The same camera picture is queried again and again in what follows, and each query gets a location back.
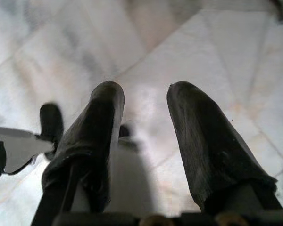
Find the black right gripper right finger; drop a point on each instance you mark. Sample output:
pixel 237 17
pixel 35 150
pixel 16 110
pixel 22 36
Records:
pixel 202 146

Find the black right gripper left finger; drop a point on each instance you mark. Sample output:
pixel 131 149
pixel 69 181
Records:
pixel 89 146

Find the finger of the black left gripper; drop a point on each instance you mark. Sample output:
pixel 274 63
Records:
pixel 51 124

